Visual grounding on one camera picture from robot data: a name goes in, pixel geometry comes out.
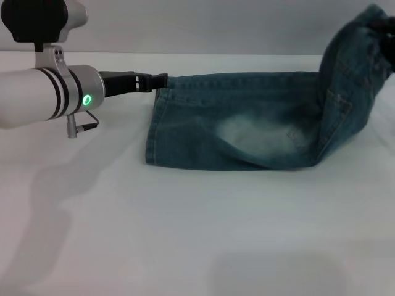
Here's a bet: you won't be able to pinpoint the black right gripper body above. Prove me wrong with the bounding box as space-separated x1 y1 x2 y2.
381 37 395 75

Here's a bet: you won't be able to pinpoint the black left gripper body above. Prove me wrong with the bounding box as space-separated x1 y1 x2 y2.
98 70 139 99

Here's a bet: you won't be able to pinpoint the blue denim shorts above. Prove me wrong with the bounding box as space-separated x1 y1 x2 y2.
144 3 395 172

